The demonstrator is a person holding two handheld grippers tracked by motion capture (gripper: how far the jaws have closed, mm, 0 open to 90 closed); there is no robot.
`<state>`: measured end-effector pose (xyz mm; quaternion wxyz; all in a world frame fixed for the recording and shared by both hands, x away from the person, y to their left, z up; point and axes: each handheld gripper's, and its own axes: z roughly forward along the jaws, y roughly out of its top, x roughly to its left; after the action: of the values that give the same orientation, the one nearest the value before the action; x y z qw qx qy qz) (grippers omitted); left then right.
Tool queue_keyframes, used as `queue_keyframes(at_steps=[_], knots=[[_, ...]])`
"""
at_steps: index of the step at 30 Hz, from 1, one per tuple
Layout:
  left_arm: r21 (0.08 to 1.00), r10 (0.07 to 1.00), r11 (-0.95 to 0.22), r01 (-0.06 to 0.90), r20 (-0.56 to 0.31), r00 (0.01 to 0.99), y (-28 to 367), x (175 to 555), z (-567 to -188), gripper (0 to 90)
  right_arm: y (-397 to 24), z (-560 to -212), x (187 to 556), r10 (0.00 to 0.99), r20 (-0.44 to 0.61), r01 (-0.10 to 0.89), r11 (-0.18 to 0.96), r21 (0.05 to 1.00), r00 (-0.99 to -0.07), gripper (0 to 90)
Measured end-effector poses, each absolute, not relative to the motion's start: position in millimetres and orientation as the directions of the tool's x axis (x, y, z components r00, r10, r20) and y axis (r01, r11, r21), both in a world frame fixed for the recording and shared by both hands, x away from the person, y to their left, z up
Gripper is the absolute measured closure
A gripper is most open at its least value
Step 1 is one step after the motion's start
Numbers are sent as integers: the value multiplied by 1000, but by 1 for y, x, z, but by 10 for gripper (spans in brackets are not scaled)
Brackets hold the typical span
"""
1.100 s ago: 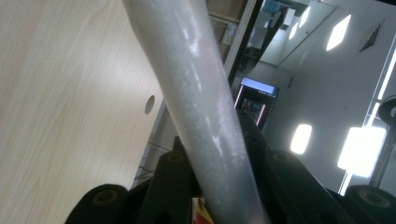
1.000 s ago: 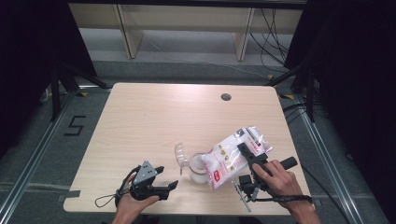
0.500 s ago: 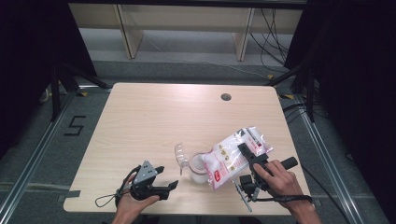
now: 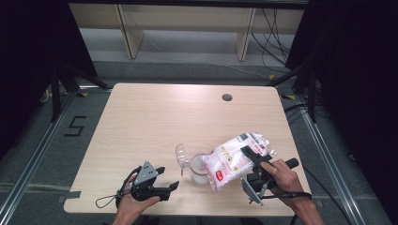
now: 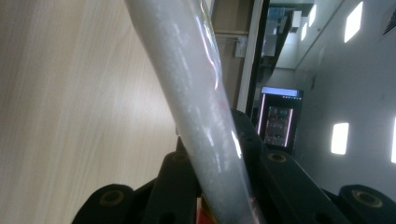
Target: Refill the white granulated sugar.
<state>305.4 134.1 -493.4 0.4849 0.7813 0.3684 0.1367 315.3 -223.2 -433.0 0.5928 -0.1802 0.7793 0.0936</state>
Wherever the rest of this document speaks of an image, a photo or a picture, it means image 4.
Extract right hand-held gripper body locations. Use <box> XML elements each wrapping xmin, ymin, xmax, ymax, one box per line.
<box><xmin>239</xmin><ymin>157</ymin><xmax>300</xmax><ymax>207</ymax></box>

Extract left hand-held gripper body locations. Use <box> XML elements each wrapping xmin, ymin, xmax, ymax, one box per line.
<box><xmin>130</xmin><ymin>160</ymin><xmax>161</xmax><ymax>202</ymax></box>

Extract red and white spouted pouch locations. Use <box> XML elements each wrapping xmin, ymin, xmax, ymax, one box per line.
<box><xmin>202</xmin><ymin>131</ymin><xmax>277</xmax><ymax>192</ymax></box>

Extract clear jar with flip lid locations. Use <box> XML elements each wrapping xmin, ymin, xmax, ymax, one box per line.
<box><xmin>175</xmin><ymin>142</ymin><xmax>217</xmax><ymax>186</ymax></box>

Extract person's left hand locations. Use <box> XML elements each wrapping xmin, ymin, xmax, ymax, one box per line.
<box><xmin>112</xmin><ymin>174</ymin><xmax>161</xmax><ymax>225</ymax></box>

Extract person's right hand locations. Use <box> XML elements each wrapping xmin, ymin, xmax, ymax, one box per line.
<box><xmin>260</xmin><ymin>159</ymin><xmax>310</xmax><ymax>210</ymax></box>

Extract dark grey tape strip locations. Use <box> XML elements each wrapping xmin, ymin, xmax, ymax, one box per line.
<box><xmin>57</xmin><ymin>190</ymin><xmax>82</xmax><ymax>203</ymax></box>

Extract black metal stand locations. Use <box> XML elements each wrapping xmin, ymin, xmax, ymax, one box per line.
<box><xmin>267</xmin><ymin>58</ymin><xmax>319</xmax><ymax>125</ymax></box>
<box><xmin>49</xmin><ymin>61</ymin><xmax>113</xmax><ymax>124</ymax></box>

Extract dark curtain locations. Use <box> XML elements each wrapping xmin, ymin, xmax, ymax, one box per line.
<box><xmin>284</xmin><ymin>0</ymin><xmax>398</xmax><ymax>224</ymax></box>
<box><xmin>0</xmin><ymin>0</ymin><xmax>99</xmax><ymax>158</ymax></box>

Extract beige wooden shelf unit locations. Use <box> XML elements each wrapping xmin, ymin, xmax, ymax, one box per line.
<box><xmin>69</xmin><ymin>3</ymin><xmax>306</xmax><ymax>62</ymax></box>

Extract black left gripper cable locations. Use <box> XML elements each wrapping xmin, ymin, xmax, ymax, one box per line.
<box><xmin>115</xmin><ymin>165</ymin><xmax>144</xmax><ymax>208</ymax></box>

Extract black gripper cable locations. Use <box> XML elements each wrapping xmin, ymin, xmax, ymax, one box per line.
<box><xmin>261</xmin><ymin>166</ymin><xmax>355</xmax><ymax>225</ymax></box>
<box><xmin>115</xmin><ymin>165</ymin><xmax>144</xmax><ymax>208</ymax></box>

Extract thin black cord loop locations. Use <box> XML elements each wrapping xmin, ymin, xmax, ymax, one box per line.
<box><xmin>95</xmin><ymin>193</ymin><xmax>122</xmax><ymax>210</ymax></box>

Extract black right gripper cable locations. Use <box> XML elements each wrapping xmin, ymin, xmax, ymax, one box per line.
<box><xmin>261</xmin><ymin>166</ymin><xmax>355</xmax><ymax>225</ymax></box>

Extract black floor cables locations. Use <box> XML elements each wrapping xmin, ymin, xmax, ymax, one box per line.
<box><xmin>283</xmin><ymin>102</ymin><xmax>330</xmax><ymax>125</ymax></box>

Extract metal floor rail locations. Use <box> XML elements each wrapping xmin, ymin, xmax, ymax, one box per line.
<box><xmin>295</xmin><ymin>93</ymin><xmax>368</xmax><ymax>225</ymax></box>
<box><xmin>0</xmin><ymin>91</ymin><xmax>78</xmax><ymax>220</ymax></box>

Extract hanging black cable bundle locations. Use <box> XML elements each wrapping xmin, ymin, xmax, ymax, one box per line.
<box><xmin>250</xmin><ymin>7</ymin><xmax>293</xmax><ymax>75</ymax></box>

